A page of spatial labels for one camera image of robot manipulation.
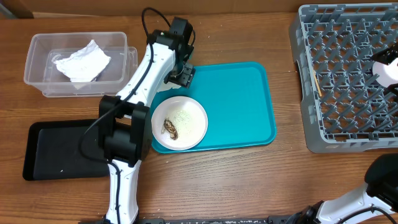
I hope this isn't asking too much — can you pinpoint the white shallow bowl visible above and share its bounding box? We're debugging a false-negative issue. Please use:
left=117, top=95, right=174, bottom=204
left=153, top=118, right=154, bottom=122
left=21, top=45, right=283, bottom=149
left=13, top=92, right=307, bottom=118
left=373, top=58, right=398, bottom=88

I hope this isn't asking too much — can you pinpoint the wooden chopstick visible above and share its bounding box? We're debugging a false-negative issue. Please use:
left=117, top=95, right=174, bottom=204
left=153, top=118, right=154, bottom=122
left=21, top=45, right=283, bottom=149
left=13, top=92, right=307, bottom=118
left=313, top=72, right=322, bottom=97

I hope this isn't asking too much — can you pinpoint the white round plate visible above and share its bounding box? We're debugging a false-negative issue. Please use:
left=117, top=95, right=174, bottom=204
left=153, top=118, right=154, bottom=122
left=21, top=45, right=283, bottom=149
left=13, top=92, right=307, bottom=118
left=151, top=96, right=208, bottom=151

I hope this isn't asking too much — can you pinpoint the brown food scrap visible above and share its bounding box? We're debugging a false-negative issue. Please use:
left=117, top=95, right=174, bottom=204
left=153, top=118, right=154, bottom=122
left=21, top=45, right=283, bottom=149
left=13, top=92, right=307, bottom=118
left=162, top=118, right=178, bottom=140

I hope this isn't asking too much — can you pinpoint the white napkin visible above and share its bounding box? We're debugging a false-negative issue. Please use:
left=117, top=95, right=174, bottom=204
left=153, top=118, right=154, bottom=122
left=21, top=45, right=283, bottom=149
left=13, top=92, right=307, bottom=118
left=53, top=40, right=111, bottom=82

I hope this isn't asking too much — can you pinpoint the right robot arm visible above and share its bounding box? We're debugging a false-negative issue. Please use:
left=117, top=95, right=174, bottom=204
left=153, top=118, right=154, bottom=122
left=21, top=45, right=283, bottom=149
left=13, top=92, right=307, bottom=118
left=286, top=154, right=397, bottom=224

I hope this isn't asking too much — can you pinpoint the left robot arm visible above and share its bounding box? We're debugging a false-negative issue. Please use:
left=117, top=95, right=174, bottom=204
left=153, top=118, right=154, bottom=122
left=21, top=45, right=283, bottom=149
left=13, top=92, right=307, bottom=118
left=97, top=17, right=195, bottom=223

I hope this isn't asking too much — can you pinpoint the grey dishwasher rack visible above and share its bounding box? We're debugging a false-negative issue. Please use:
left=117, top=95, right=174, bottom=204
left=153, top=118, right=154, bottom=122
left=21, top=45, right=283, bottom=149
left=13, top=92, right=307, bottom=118
left=289, top=2, right=397, bottom=153

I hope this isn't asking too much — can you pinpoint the teal serving tray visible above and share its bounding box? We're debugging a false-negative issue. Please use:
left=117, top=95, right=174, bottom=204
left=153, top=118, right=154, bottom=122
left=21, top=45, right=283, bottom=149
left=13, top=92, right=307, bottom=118
left=150, top=62, right=277, bottom=152

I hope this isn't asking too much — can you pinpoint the clear plastic bin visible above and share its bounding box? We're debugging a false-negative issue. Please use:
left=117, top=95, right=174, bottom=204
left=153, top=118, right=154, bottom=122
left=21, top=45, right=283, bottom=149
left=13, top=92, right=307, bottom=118
left=24, top=32, right=137, bottom=98

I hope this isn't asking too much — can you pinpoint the black plastic tray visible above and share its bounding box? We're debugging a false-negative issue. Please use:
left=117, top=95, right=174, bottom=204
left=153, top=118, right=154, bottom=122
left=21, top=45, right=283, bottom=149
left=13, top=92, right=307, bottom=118
left=22, top=119, right=109, bottom=181

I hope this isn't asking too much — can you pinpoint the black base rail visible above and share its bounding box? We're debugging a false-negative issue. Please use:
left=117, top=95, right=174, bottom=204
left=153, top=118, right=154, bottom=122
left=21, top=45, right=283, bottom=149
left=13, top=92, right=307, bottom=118
left=133, top=215, right=295, bottom=224

